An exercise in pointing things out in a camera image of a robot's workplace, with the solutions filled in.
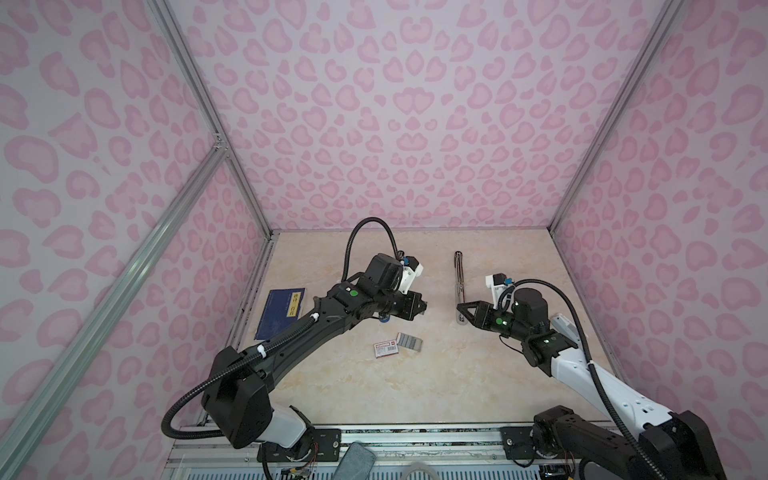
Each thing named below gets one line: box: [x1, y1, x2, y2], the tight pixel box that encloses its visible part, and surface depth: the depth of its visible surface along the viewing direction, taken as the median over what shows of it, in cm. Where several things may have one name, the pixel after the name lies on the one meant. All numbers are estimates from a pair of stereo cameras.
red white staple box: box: [373, 339, 399, 358], surface depth 90 cm
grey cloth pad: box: [333, 441, 377, 480], surface depth 70 cm
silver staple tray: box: [396, 332, 423, 352], surface depth 92 cm
